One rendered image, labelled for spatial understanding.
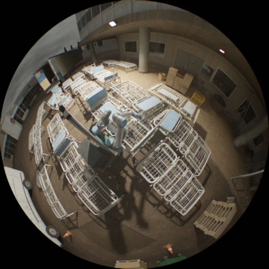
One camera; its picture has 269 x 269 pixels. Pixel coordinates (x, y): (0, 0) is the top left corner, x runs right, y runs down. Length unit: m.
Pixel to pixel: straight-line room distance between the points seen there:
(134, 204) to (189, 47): 8.00
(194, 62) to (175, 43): 1.82
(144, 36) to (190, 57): 3.09
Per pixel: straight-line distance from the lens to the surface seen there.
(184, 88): 4.47
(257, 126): 5.92
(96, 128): 1.74
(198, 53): 6.46
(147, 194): 2.35
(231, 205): 3.75
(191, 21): 3.34
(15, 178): 7.72
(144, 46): 5.42
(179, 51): 6.69
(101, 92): 2.76
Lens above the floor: 2.19
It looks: 66 degrees down
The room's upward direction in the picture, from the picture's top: 2 degrees counter-clockwise
